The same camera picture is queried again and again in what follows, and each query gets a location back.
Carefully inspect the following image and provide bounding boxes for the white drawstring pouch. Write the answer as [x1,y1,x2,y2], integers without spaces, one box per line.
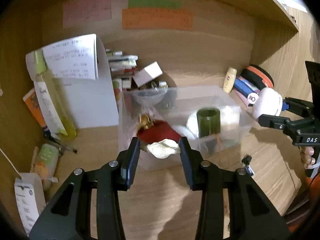
[146,139,181,159]

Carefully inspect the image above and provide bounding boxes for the cream lotion tube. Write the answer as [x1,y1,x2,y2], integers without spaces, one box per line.
[223,67,237,93]

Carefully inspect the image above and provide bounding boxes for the red velvet pouch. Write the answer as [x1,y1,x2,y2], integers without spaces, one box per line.
[136,114,182,144]

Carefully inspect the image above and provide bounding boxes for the white bowl of trinkets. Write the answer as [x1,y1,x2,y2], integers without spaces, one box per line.
[132,81,169,106]

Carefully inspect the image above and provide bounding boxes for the white round container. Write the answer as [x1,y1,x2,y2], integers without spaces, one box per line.
[186,112,199,138]

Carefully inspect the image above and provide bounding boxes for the pink flat case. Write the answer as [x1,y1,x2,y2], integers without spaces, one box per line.
[234,89,253,107]

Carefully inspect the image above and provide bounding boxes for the dark green glass jar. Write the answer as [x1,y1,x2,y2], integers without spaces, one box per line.
[196,107,221,138]

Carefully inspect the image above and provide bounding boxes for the small pink white box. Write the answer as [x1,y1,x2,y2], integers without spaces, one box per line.
[133,61,163,87]

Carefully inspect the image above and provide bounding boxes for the small black barcode box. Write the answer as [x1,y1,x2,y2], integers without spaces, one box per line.
[241,155,255,177]

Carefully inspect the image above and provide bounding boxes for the white printed label tag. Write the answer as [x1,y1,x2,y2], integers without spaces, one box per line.
[14,173,46,236]

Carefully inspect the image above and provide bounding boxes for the pink sticky note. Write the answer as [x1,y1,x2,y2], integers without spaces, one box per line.
[62,0,112,29]

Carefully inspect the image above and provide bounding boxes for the black orange zip case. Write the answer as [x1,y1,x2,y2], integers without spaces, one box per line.
[240,64,274,90]

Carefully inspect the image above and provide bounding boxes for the yellow green spray bottle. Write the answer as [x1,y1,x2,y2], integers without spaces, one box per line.
[33,49,77,141]

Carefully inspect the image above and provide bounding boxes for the orange book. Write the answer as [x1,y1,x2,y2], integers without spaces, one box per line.
[23,88,47,129]

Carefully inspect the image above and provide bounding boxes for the green orange tube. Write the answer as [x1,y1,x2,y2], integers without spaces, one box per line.
[31,144,60,191]

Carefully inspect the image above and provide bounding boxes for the stack of books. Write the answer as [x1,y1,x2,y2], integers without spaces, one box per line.
[105,49,138,91]

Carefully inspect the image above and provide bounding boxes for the orange sticky note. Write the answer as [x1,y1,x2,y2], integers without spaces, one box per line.
[121,8,193,31]

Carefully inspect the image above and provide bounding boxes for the black binder clips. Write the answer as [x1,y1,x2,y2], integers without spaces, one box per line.
[163,89,177,109]

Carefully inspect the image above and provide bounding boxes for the right hand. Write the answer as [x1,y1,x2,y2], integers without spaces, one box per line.
[299,146,316,170]

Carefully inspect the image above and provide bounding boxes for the green sticky note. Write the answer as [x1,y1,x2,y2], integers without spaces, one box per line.
[128,0,181,9]

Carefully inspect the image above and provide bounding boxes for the clear plastic storage bin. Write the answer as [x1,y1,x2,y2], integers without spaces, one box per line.
[118,86,253,159]

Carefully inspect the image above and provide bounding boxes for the pink round timer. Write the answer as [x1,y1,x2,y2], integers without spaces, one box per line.
[246,87,283,120]

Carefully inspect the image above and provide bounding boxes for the blue fabric pencil pouch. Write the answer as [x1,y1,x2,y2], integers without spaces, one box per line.
[234,76,260,104]

